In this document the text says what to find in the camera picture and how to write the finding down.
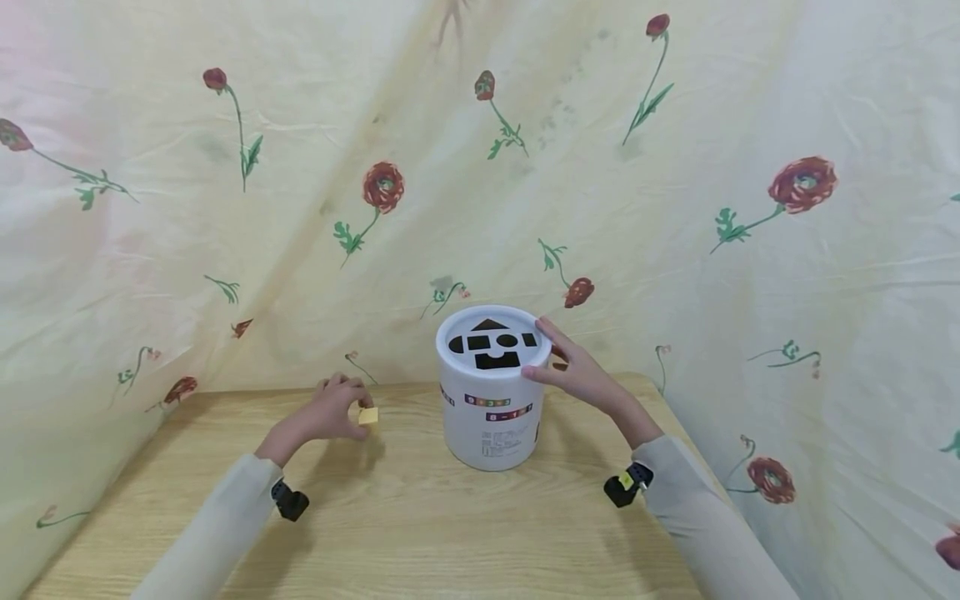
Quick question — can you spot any person's left hand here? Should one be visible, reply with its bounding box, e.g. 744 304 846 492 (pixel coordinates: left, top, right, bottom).
287 372 376 448

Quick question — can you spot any person's left forearm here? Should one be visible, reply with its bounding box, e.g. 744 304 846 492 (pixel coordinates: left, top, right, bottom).
128 419 303 600

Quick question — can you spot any person's right hand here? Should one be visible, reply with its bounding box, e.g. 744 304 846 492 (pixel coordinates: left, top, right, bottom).
521 316 633 422

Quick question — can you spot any black wrist band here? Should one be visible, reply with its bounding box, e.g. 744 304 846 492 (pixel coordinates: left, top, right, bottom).
602 462 655 510
270 477 311 523

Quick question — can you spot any person's right forearm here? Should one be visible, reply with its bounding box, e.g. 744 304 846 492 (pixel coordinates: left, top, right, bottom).
609 397 803 600

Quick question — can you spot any white shape sorter bucket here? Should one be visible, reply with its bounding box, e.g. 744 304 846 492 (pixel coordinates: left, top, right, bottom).
435 305 555 473

